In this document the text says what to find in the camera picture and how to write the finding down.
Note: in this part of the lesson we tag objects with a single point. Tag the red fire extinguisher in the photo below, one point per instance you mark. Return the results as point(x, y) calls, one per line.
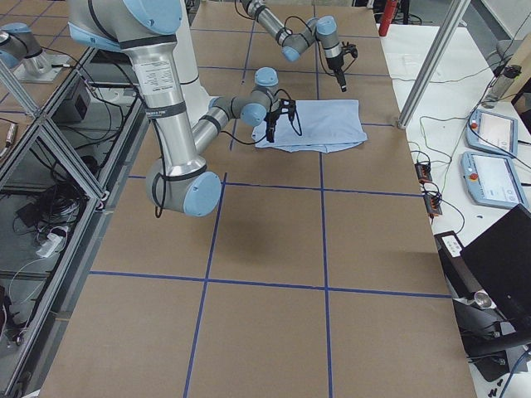
point(387, 17)

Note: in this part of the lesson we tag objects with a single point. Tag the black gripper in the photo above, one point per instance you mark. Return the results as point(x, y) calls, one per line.
point(335, 65)
point(272, 118)

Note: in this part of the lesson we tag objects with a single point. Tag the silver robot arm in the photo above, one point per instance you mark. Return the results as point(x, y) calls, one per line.
point(146, 32)
point(319, 31)

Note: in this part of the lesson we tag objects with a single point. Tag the aluminium frame cart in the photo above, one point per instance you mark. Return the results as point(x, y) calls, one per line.
point(70, 127)

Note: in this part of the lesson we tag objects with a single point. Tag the black laptop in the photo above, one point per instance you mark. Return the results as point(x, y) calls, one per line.
point(499, 259)

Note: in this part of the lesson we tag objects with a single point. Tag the teach pendant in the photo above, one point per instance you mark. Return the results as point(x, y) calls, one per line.
point(491, 180)
point(492, 133)

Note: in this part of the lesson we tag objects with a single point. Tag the clear water bottle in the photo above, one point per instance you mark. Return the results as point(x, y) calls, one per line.
point(501, 85)

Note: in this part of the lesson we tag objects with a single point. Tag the orange black electronics board lower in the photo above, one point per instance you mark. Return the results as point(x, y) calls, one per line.
point(433, 204)

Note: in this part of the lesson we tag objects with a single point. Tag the black monitor stand box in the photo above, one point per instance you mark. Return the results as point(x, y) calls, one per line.
point(491, 341)

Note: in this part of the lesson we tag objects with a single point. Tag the light blue t-shirt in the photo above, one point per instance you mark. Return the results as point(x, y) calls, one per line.
point(327, 126)

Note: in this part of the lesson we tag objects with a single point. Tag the upper teach pendant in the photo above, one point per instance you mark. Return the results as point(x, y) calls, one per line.
point(492, 133)

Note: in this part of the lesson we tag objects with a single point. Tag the orange black electronics board upper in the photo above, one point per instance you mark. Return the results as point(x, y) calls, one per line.
point(423, 171)

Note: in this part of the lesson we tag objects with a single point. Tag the aluminium frame post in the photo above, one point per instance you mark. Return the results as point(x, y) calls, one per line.
point(433, 57)

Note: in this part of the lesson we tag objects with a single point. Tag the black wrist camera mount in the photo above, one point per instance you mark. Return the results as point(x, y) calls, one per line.
point(288, 108)
point(349, 49)

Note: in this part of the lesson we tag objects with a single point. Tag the orange black electronics board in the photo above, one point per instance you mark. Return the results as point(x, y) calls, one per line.
point(423, 171)
point(433, 204)

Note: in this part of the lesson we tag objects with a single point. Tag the lower teach pendant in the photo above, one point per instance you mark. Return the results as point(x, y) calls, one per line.
point(491, 180)

